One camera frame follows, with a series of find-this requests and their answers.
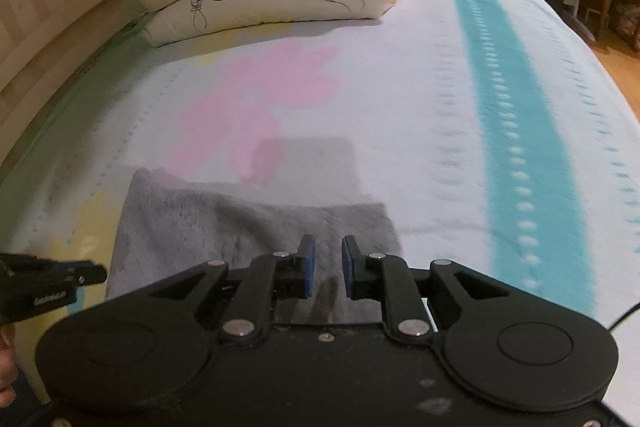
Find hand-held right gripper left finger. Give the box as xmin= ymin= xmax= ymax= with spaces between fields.
xmin=149 ymin=234 xmax=317 ymax=344

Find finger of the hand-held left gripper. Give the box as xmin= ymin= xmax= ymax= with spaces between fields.
xmin=49 ymin=260 xmax=108 ymax=289

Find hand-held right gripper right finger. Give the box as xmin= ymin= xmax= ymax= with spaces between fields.
xmin=341 ymin=234 xmax=512 ymax=344

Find grey pants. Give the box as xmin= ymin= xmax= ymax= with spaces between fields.
xmin=106 ymin=137 xmax=406 ymax=327

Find person's left hand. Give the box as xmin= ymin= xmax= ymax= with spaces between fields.
xmin=0 ymin=324 xmax=19 ymax=400

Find beige bed side board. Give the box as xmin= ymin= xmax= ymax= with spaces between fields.
xmin=0 ymin=0 xmax=151 ymax=164

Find wooden stool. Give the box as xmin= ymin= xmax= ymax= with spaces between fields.
xmin=564 ymin=0 xmax=621 ymax=40

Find black cable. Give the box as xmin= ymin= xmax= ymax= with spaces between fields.
xmin=606 ymin=301 xmax=640 ymax=334

